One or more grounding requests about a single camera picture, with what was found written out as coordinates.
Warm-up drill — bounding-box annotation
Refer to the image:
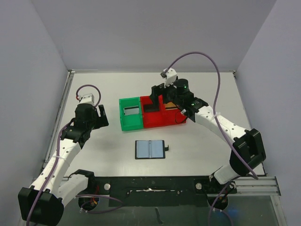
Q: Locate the aluminium frame rail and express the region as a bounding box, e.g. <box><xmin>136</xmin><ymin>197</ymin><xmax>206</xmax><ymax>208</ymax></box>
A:
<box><xmin>235</xmin><ymin>176</ymin><xmax>281</xmax><ymax>196</ymax></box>

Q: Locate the red plastic bin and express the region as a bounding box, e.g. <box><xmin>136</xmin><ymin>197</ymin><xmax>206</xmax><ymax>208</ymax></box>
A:
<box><xmin>159</xmin><ymin>95</ymin><xmax>187</xmax><ymax>127</ymax></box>
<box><xmin>140</xmin><ymin>96</ymin><xmax>161</xmax><ymax>129</ymax></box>

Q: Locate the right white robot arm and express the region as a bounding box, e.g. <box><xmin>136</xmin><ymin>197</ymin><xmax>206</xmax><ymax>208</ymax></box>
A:
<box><xmin>150</xmin><ymin>79</ymin><xmax>266</xmax><ymax>185</ymax></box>

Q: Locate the right red plastic bin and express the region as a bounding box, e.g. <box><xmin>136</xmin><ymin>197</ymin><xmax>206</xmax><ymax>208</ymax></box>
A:
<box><xmin>159</xmin><ymin>95</ymin><xmax>187</xmax><ymax>127</ymax></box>

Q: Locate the silver credit card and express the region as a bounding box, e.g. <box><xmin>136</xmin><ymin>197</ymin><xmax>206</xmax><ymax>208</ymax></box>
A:
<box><xmin>124</xmin><ymin>106</ymin><xmax>140</xmax><ymax>116</ymax></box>

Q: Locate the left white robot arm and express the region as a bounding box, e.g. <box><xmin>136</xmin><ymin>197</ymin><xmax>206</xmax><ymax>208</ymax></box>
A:
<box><xmin>18</xmin><ymin>104</ymin><xmax>109</xmax><ymax>226</ymax></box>

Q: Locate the gold credit card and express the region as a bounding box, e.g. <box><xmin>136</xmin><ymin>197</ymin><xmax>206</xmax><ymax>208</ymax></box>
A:
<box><xmin>164</xmin><ymin>102</ymin><xmax>178</xmax><ymax>110</ymax></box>

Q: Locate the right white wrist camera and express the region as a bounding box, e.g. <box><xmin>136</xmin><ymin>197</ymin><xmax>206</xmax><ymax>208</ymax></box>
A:
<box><xmin>160</xmin><ymin>68</ymin><xmax>177</xmax><ymax>88</ymax></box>

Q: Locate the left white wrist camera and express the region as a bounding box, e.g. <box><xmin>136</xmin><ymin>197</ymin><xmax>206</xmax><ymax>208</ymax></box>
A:
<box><xmin>77</xmin><ymin>93</ymin><xmax>95</xmax><ymax>106</ymax></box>

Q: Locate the middle red plastic bin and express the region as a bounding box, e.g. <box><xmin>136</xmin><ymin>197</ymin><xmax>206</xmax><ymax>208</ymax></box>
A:
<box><xmin>140</xmin><ymin>96</ymin><xmax>161</xmax><ymax>129</ymax></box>

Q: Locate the green plastic bin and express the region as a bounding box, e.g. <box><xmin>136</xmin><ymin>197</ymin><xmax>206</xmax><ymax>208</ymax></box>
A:
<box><xmin>119</xmin><ymin>97</ymin><xmax>143</xmax><ymax>131</ymax></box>

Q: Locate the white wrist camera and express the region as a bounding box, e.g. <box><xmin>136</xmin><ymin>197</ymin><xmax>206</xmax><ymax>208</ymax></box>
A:
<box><xmin>77</xmin><ymin>93</ymin><xmax>95</xmax><ymax>106</ymax></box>
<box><xmin>160</xmin><ymin>68</ymin><xmax>177</xmax><ymax>88</ymax></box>

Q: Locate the black VIP credit card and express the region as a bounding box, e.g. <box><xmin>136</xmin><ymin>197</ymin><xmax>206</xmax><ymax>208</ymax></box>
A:
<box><xmin>143</xmin><ymin>104</ymin><xmax>159</xmax><ymax>113</ymax></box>

